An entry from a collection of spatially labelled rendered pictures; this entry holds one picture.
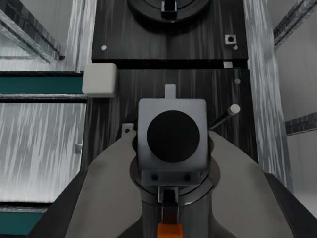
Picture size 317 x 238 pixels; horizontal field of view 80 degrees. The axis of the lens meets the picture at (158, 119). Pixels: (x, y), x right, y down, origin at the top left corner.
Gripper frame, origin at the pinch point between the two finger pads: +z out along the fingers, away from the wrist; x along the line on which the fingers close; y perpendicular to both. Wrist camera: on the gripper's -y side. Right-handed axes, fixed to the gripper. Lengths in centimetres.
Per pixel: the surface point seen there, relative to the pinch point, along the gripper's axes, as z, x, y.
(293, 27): 23.9, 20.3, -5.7
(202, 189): 5.4, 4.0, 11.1
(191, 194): 5.0, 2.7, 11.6
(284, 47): 32.8, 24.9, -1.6
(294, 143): 19.7, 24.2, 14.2
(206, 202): 5.7, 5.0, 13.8
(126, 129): 8.7, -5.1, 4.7
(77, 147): 10.4, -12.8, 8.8
